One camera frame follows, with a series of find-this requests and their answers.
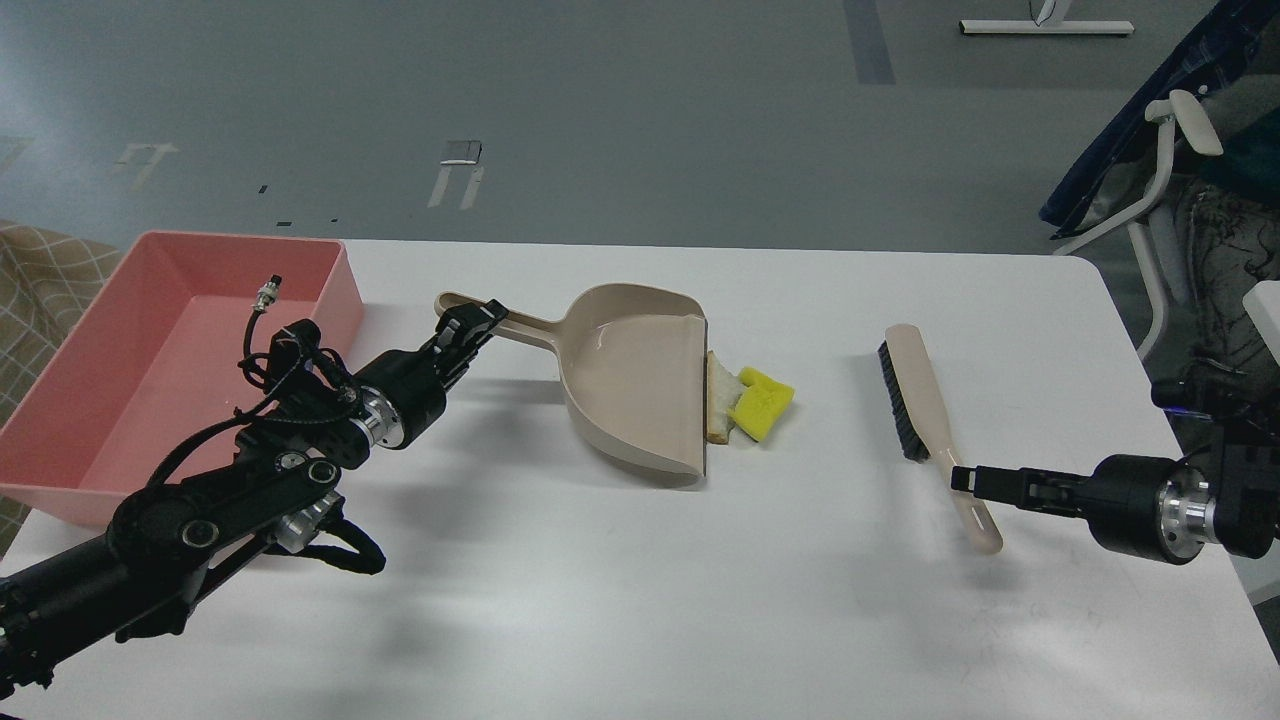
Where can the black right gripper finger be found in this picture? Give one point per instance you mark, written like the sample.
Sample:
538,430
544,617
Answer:
1050,500
967,479

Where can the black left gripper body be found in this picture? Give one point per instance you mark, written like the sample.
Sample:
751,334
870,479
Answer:
403,395

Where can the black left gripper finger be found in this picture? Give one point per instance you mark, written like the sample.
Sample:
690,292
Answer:
468,326
450,366

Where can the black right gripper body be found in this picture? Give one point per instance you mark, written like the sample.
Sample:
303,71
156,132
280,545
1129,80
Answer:
1150,507

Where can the beige hand brush black bristles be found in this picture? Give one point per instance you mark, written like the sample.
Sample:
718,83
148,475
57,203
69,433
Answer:
924,429

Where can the beige plastic dustpan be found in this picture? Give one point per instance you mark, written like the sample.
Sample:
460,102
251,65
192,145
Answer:
632,362

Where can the slice of bread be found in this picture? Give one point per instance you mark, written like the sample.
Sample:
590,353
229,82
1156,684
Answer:
722,390

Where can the yellow green sponge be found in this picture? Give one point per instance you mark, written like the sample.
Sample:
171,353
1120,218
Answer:
762,402

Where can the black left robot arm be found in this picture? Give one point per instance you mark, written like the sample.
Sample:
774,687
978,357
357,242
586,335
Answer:
262,482

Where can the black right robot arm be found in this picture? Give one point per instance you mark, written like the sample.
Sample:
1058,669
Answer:
1222,492

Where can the pink plastic bin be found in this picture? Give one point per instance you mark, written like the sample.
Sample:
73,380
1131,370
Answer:
158,356

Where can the seated person in teal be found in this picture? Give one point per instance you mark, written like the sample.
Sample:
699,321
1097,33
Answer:
1230,213

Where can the white office chair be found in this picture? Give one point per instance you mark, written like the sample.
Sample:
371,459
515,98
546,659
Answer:
1208,111

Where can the beige checkered cloth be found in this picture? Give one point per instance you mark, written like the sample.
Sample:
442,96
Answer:
48,281

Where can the white desk base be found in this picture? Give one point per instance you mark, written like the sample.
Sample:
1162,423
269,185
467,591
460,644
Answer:
1049,18

